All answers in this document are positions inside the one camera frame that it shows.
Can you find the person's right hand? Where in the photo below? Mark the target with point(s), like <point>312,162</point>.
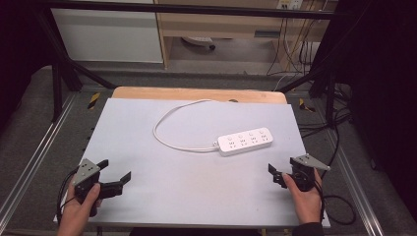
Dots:
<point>306,203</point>

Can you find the light grey table board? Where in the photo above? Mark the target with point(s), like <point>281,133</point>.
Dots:
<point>164,183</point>

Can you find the white wall socket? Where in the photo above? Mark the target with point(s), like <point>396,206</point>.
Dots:
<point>289,4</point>

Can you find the person's dark right sleeve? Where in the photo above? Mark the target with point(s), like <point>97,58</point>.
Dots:
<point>311,230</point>

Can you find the white cabinet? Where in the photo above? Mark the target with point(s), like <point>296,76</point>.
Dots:
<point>105,36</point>

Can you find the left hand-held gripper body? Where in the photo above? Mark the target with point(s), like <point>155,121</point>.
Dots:
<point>86,171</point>

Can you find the aluminium floor rail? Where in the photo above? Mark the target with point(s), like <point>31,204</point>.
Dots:
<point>354,183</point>
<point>36,157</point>

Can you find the white power strip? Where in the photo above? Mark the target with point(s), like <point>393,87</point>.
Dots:
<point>245,141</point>

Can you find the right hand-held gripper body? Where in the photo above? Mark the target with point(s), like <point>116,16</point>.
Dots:
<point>303,175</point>

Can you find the black metal crossbar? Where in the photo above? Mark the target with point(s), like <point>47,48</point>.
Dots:
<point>196,8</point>

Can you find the wooden table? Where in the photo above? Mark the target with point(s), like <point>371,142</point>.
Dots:
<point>183,93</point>

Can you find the person's left hand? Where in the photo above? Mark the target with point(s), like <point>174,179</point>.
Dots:
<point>77,213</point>

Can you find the wooden desk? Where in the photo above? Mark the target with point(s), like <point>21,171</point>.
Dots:
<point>229,26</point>

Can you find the black curtain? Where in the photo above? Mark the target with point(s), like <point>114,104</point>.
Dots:
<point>16,55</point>
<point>383,98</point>

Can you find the black metal frame stand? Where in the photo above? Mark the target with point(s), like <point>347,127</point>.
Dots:
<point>324,82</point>
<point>62,75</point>

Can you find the white office chair base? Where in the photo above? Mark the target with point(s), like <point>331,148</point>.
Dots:
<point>200,41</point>

